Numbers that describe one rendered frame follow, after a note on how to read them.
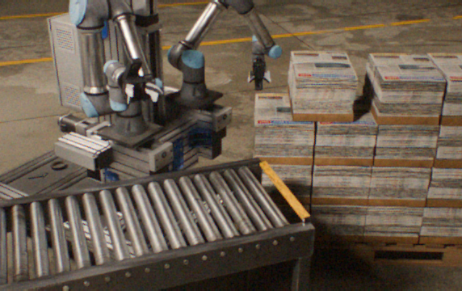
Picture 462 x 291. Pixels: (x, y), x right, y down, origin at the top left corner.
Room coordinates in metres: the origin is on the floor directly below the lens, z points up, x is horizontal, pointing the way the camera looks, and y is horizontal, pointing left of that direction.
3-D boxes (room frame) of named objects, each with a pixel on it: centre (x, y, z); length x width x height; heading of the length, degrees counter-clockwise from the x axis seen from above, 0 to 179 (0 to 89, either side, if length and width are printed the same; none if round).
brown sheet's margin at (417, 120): (2.68, -0.83, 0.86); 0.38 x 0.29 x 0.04; 179
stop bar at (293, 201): (1.96, -0.21, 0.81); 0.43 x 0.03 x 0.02; 20
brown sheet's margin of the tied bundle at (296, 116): (2.59, -0.44, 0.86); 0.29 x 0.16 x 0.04; 89
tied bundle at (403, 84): (2.68, -0.83, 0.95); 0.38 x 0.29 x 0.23; 179
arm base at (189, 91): (2.87, 0.20, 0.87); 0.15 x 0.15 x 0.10
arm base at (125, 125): (2.45, 0.47, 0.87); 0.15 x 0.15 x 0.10
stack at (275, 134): (2.68, -0.70, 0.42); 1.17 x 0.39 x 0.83; 89
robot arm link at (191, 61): (2.87, 0.20, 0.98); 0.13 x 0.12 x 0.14; 33
